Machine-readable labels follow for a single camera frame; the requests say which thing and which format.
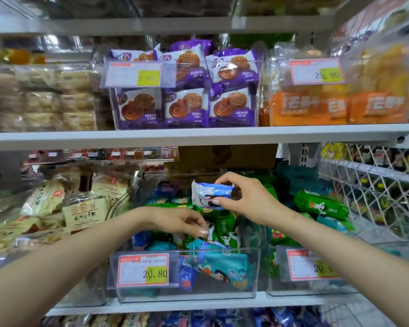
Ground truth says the person's left hand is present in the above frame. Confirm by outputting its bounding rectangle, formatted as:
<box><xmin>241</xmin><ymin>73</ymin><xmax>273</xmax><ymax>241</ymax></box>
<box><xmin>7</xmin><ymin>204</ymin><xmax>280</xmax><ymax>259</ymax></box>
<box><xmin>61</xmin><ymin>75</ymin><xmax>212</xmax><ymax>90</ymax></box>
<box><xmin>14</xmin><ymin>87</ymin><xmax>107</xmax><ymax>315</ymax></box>
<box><xmin>146</xmin><ymin>206</ymin><xmax>209</xmax><ymax>239</ymax></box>

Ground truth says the person's right hand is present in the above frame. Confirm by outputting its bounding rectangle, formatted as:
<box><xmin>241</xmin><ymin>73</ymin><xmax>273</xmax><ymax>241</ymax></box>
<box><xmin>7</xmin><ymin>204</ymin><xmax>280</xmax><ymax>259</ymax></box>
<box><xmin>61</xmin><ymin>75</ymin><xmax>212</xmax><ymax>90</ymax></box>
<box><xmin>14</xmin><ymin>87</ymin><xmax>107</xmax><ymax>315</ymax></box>
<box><xmin>209</xmin><ymin>171</ymin><xmax>289</xmax><ymax>229</ymax></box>

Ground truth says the blue white snack packet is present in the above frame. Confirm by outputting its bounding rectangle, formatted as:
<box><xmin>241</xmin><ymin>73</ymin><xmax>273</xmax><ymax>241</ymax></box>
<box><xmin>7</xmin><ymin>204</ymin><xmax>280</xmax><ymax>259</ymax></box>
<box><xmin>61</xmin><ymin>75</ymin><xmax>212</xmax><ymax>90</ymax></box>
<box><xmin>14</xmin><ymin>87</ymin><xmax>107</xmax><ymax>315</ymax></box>
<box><xmin>191</xmin><ymin>180</ymin><xmax>234</xmax><ymax>211</ymax></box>

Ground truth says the person's right forearm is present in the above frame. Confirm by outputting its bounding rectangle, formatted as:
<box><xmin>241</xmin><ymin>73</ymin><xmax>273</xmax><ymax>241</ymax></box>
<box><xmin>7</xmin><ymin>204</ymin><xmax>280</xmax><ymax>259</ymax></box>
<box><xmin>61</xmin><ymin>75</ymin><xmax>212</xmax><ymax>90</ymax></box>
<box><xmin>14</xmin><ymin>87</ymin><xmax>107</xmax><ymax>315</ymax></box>
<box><xmin>279</xmin><ymin>208</ymin><xmax>409</xmax><ymax>327</ymax></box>

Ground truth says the person's left forearm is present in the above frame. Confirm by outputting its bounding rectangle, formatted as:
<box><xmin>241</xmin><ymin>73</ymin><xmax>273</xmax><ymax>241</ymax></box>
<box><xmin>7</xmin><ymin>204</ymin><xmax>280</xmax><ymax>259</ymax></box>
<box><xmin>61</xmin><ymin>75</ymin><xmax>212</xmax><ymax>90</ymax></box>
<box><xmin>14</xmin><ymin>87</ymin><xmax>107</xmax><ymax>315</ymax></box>
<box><xmin>0</xmin><ymin>207</ymin><xmax>151</xmax><ymax>327</ymax></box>

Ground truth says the brown cardboard box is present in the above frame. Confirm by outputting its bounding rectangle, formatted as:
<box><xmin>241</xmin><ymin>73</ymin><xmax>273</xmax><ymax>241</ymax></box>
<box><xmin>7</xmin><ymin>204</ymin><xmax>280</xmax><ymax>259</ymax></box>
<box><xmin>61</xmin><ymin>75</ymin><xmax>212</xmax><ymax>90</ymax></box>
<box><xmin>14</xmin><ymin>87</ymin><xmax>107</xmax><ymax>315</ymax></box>
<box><xmin>177</xmin><ymin>144</ymin><xmax>279</xmax><ymax>171</ymax></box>

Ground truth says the heap of teal snack bags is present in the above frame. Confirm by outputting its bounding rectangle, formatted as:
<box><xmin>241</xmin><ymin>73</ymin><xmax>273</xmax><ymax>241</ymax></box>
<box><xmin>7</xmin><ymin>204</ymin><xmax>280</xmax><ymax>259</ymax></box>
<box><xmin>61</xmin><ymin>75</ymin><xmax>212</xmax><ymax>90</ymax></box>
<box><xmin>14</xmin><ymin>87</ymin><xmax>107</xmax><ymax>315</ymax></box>
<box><xmin>147</xmin><ymin>239</ymin><xmax>250</xmax><ymax>291</ymax></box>

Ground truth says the red yellow price tag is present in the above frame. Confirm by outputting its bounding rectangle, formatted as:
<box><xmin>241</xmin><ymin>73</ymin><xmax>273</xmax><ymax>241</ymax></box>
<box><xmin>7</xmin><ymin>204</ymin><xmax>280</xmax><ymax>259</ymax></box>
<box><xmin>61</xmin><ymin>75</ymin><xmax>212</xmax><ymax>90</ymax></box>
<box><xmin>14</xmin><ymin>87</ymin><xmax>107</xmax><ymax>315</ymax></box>
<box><xmin>104</xmin><ymin>61</ymin><xmax>163</xmax><ymax>88</ymax></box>
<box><xmin>286</xmin><ymin>248</ymin><xmax>339</xmax><ymax>282</ymax></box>
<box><xmin>117</xmin><ymin>253</ymin><xmax>170</xmax><ymax>288</ymax></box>
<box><xmin>289</xmin><ymin>58</ymin><xmax>344</xmax><ymax>86</ymax></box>

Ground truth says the clear plastic display bin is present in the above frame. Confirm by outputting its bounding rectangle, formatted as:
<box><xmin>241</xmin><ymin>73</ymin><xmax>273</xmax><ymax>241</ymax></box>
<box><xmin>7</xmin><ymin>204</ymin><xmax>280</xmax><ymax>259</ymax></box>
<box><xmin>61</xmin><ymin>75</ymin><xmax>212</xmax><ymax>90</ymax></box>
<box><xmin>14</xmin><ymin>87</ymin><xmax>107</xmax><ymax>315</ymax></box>
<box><xmin>108</xmin><ymin>248</ymin><xmax>262</xmax><ymax>303</ymax></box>
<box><xmin>265</xmin><ymin>244</ymin><xmax>360</xmax><ymax>297</ymax></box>
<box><xmin>102</xmin><ymin>58</ymin><xmax>268</xmax><ymax>131</ymax></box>
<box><xmin>268</xmin><ymin>42</ymin><xmax>409</xmax><ymax>127</ymax></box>

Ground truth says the white metal shelf board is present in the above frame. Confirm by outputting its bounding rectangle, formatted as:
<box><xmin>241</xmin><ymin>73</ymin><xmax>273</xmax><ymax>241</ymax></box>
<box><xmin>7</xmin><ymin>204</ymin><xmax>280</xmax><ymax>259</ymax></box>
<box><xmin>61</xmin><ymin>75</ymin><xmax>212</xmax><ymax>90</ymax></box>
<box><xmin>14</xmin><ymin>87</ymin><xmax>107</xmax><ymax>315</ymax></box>
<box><xmin>0</xmin><ymin>123</ymin><xmax>409</xmax><ymax>152</ymax></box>
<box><xmin>0</xmin><ymin>15</ymin><xmax>336</xmax><ymax>35</ymax></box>
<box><xmin>46</xmin><ymin>291</ymin><xmax>363</xmax><ymax>317</ymax></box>

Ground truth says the pile of green snack packs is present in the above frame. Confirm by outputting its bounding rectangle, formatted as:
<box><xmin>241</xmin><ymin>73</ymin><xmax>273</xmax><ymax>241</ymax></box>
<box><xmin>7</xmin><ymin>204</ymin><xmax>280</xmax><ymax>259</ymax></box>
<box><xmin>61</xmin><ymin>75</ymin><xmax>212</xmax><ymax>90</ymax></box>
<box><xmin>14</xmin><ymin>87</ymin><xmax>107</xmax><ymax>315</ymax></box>
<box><xmin>146</xmin><ymin>168</ymin><xmax>357</xmax><ymax>250</ymax></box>

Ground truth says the row of blue wrapped snacks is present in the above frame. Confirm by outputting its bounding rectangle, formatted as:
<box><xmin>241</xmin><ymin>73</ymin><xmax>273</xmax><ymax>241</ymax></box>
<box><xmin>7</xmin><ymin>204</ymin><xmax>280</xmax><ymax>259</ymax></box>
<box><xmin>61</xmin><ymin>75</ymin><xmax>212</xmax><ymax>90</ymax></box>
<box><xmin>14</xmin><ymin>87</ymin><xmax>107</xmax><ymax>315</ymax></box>
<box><xmin>41</xmin><ymin>306</ymin><xmax>333</xmax><ymax>327</ymax></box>

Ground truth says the pile of purple cookie packets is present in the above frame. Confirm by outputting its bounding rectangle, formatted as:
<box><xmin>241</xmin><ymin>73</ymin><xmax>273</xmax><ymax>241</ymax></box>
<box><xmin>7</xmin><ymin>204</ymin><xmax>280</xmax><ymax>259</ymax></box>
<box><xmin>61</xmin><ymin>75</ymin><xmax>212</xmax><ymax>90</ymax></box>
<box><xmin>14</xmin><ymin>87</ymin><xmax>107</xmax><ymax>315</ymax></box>
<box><xmin>109</xmin><ymin>39</ymin><xmax>262</xmax><ymax>130</ymax></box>

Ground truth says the pile of cream labelled bags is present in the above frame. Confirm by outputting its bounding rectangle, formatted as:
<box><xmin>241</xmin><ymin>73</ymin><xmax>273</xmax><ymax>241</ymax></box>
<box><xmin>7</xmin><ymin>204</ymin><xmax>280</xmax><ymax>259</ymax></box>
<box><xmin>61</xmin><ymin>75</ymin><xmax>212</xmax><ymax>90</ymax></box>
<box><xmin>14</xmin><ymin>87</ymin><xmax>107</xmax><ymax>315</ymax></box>
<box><xmin>0</xmin><ymin>172</ymin><xmax>132</xmax><ymax>257</ymax></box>

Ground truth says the row of small red labels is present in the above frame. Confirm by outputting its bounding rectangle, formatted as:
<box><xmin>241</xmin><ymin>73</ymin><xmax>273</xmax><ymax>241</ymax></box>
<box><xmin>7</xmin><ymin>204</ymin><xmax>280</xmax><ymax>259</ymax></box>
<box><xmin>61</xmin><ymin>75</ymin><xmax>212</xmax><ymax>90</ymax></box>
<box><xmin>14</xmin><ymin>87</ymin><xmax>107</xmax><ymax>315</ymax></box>
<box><xmin>24</xmin><ymin>147</ymin><xmax>178</xmax><ymax>161</ymax></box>

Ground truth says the pile of orange packets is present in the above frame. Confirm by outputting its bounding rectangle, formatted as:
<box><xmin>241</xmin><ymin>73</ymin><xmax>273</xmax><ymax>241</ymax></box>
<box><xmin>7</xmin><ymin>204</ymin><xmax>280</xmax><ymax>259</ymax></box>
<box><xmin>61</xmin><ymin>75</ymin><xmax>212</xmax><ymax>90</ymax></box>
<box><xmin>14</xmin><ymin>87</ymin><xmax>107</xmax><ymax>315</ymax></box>
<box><xmin>269</xmin><ymin>88</ymin><xmax>409</xmax><ymax>127</ymax></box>

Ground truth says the pile of beige cracker packs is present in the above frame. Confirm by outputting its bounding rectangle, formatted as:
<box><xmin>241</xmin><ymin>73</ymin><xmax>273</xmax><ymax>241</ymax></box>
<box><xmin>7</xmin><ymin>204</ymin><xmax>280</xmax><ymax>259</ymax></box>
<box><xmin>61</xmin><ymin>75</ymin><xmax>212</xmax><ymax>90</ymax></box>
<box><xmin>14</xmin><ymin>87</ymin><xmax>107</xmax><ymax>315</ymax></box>
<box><xmin>0</xmin><ymin>64</ymin><xmax>101</xmax><ymax>132</ymax></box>

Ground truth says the pile of yellow pastry bags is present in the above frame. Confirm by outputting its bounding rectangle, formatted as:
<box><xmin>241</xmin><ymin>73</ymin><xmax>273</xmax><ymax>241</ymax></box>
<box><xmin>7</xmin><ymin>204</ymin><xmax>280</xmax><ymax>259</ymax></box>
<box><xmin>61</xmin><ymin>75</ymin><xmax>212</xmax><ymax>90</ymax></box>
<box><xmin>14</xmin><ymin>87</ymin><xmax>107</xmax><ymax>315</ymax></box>
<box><xmin>342</xmin><ymin>42</ymin><xmax>409</xmax><ymax>97</ymax></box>

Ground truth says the white shelf bracket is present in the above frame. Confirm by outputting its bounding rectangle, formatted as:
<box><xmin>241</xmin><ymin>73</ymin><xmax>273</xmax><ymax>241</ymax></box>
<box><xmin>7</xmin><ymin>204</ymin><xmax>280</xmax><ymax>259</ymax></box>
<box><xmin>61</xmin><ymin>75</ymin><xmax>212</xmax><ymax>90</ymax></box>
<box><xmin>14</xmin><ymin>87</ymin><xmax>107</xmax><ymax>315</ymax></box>
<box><xmin>288</xmin><ymin>143</ymin><xmax>322</xmax><ymax>168</ymax></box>

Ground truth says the white wire mesh rack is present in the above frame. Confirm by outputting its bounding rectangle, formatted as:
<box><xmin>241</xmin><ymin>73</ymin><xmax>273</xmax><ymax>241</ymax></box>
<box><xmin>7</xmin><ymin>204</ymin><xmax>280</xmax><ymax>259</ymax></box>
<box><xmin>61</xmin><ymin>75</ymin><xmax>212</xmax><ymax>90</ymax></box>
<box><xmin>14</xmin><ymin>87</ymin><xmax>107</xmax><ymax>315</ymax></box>
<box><xmin>318</xmin><ymin>143</ymin><xmax>409</xmax><ymax>244</ymax></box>

